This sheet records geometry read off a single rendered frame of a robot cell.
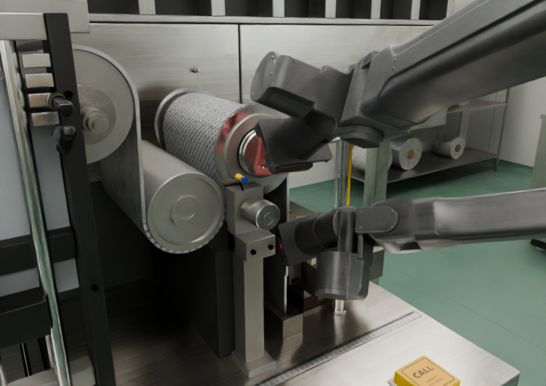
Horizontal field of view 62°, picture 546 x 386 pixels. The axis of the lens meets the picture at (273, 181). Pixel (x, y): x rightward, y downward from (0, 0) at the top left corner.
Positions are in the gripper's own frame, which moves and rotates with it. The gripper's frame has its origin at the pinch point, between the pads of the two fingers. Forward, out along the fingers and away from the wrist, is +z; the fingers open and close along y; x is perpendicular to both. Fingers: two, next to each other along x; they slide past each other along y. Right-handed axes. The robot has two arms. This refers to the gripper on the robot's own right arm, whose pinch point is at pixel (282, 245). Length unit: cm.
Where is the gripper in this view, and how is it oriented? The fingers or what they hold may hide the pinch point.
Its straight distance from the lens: 81.5
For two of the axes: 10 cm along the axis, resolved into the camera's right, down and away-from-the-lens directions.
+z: -4.7, 2.6, 8.4
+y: 8.4, -1.7, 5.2
